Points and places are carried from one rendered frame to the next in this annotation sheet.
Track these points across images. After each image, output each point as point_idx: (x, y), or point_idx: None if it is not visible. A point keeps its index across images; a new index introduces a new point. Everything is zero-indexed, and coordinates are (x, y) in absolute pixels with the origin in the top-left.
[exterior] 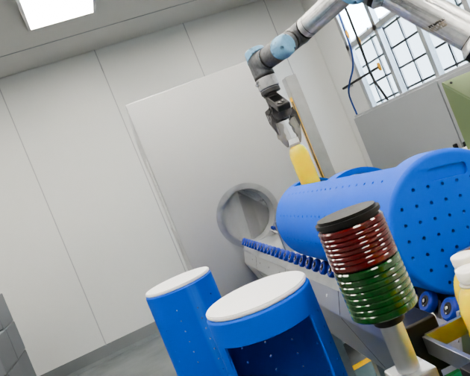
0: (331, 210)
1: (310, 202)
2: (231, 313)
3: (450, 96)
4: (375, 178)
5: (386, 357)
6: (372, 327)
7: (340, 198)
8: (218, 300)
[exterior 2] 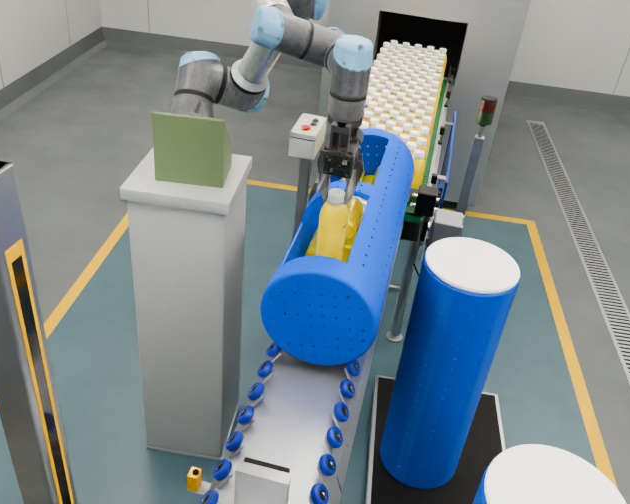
0: (401, 194)
1: (389, 216)
2: (500, 250)
3: (224, 134)
4: (394, 150)
5: None
6: (389, 279)
7: (398, 179)
8: (503, 287)
